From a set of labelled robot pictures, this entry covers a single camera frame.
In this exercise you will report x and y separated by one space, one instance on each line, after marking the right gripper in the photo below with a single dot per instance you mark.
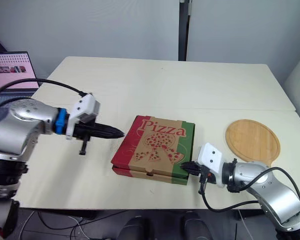
201 171

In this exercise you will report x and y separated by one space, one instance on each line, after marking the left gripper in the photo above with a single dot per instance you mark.
83 130

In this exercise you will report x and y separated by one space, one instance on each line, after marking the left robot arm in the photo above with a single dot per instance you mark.
17 125

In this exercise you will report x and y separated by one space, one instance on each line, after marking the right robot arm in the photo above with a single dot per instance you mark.
272 185

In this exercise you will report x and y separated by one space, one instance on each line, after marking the printed cardboard pizza box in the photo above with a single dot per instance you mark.
152 147

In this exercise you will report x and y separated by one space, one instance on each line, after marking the round wooden pizza peel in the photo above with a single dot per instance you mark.
253 140

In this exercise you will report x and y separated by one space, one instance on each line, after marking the open laptop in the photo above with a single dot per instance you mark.
11 67

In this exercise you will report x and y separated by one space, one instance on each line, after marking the robot body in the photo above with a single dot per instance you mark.
162 226

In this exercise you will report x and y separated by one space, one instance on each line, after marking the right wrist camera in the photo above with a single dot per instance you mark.
211 156

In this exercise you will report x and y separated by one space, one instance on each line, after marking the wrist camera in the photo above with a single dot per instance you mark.
211 156
87 103

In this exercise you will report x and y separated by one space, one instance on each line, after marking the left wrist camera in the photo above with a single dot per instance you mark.
87 103

